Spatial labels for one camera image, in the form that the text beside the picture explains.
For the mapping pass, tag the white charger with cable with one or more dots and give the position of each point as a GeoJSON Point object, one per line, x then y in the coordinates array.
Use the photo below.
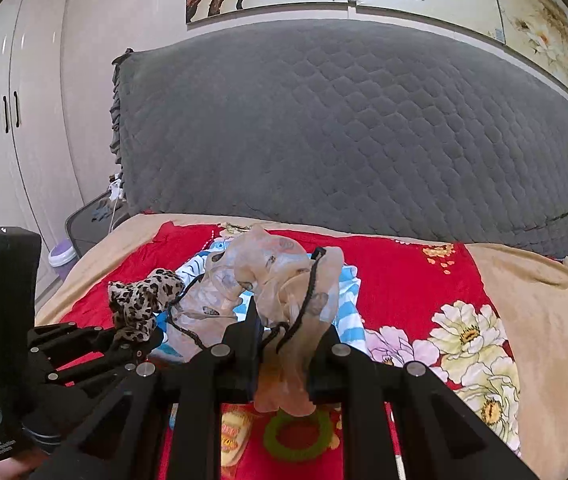
{"type": "Point", "coordinates": [116, 197]}

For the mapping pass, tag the red floral blanket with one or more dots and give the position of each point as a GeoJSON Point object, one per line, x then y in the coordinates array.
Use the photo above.
{"type": "Point", "coordinates": [418, 302]}

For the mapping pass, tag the leopard print scrunchie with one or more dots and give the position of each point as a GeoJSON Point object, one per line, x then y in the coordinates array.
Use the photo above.
{"type": "Point", "coordinates": [135, 305]}

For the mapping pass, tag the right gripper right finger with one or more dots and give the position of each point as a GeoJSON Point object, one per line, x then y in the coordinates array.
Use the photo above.
{"type": "Point", "coordinates": [404, 422]}

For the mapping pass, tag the blue striped Doraemon cloth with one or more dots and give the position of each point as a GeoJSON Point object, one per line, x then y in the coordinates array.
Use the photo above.
{"type": "Point", "coordinates": [348, 321]}

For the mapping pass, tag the grey bedside table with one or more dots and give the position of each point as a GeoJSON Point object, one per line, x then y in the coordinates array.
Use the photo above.
{"type": "Point", "coordinates": [90, 224]}

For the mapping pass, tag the yellow packaged cake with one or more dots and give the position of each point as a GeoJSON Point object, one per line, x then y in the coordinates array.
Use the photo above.
{"type": "Point", "coordinates": [236, 425]}

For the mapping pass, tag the white wardrobe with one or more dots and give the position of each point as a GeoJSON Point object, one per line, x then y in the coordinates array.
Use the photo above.
{"type": "Point", "coordinates": [38, 185]}

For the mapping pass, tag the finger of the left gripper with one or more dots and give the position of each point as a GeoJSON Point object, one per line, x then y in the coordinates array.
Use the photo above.
{"type": "Point", "coordinates": [120, 353]}
{"type": "Point", "coordinates": [64, 334]}

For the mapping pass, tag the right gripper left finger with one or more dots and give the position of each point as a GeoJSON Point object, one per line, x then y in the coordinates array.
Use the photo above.
{"type": "Point", "coordinates": [122, 437]}

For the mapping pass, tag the grey quilted headboard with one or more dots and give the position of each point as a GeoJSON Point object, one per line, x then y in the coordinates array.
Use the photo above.
{"type": "Point", "coordinates": [356, 126]}

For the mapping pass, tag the purple trash bin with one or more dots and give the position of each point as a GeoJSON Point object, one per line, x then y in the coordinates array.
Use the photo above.
{"type": "Point", "coordinates": [63, 258]}

